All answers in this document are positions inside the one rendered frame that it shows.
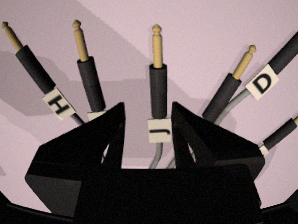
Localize black and gold jack plug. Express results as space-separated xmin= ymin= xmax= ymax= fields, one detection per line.
xmin=202 ymin=45 xmax=256 ymax=123
xmin=245 ymin=31 xmax=298 ymax=100
xmin=2 ymin=22 xmax=76 ymax=120
xmin=259 ymin=116 xmax=298 ymax=156
xmin=72 ymin=19 xmax=107 ymax=121
xmin=148 ymin=24 xmax=171 ymax=143

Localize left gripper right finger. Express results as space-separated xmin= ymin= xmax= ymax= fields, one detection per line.
xmin=171 ymin=101 xmax=265 ymax=181

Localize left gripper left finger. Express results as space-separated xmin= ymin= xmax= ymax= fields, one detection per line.
xmin=32 ymin=102 xmax=126 ymax=168

